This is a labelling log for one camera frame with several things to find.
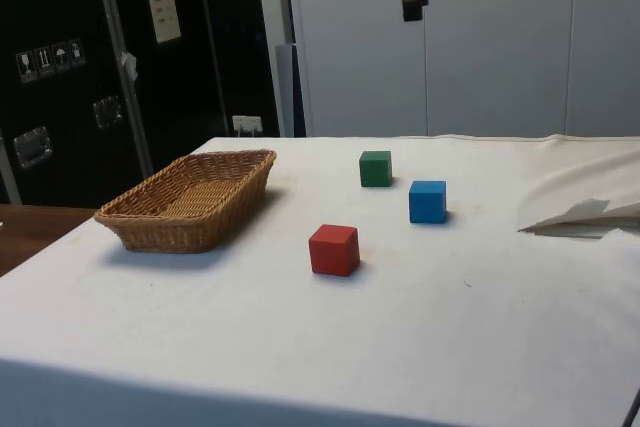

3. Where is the blue cube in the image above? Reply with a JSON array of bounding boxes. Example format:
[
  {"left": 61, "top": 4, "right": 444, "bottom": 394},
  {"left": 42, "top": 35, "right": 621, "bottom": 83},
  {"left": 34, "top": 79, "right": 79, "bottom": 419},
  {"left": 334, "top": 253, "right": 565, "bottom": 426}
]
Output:
[{"left": 408, "top": 179, "right": 448, "bottom": 225}]

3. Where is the green cube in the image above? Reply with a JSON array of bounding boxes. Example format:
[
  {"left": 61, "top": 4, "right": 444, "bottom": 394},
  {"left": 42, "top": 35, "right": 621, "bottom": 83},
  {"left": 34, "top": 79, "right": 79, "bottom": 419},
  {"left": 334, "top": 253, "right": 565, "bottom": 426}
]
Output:
[{"left": 358, "top": 149, "right": 393, "bottom": 189}]

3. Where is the red cube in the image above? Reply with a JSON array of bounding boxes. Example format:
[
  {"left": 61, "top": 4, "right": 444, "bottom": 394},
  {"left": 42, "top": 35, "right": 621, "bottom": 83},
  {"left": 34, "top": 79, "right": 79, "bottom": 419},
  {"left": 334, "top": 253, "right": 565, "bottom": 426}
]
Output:
[{"left": 308, "top": 223, "right": 361, "bottom": 278}]

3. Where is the brown wicker basket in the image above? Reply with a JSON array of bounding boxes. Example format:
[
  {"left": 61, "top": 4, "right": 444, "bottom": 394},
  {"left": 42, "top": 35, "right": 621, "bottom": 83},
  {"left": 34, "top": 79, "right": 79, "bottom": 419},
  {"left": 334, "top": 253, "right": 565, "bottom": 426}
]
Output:
[{"left": 93, "top": 148, "right": 278, "bottom": 255}]

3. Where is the pale grey locker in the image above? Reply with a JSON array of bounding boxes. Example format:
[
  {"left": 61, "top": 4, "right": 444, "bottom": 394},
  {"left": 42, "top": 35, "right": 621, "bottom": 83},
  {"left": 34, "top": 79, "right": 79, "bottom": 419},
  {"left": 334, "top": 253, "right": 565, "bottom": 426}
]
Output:
[{"left": 282, "top": 0, "right": 640, "bottom": 139}]

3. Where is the black cabinet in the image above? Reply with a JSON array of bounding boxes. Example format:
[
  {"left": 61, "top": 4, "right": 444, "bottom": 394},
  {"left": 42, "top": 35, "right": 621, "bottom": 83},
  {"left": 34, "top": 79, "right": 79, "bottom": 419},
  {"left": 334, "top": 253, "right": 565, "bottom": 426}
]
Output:
[{"left": 0, "top": 0, "right": 282, "bottom": 208}]

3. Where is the white wall socket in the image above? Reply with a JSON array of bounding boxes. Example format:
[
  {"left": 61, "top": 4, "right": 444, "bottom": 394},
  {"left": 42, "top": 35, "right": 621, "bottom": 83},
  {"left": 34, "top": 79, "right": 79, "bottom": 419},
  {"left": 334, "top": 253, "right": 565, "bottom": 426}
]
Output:
[{"left": 231, "top": 115, "right": 263, "bottom": 138}]

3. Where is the black cable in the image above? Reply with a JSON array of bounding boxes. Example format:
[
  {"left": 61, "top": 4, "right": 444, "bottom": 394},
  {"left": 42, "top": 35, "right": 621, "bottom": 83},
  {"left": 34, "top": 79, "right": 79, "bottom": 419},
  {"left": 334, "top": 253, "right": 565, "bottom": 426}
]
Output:
[{"left": 621, "top": 382, "right": 640, "bottom": 427}]

